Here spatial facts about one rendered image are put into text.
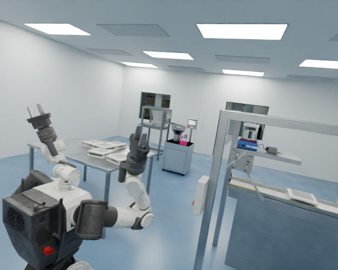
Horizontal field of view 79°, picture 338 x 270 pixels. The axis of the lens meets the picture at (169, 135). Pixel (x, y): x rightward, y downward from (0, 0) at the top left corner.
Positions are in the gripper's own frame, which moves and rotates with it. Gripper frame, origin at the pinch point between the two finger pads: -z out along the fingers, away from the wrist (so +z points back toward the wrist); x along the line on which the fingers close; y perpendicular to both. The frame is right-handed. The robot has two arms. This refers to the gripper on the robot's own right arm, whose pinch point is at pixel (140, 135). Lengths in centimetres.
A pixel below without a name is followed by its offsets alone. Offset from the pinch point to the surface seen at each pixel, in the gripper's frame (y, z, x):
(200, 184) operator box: 60, 59, 10
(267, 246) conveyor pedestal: 153, 142, -30
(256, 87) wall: 562, 121, 349
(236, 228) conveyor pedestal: 135, 143, 0
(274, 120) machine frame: 98, 3, 4
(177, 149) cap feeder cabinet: 231, 243, 245
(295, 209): 164, 91, -24
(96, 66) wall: 125, 184, 645
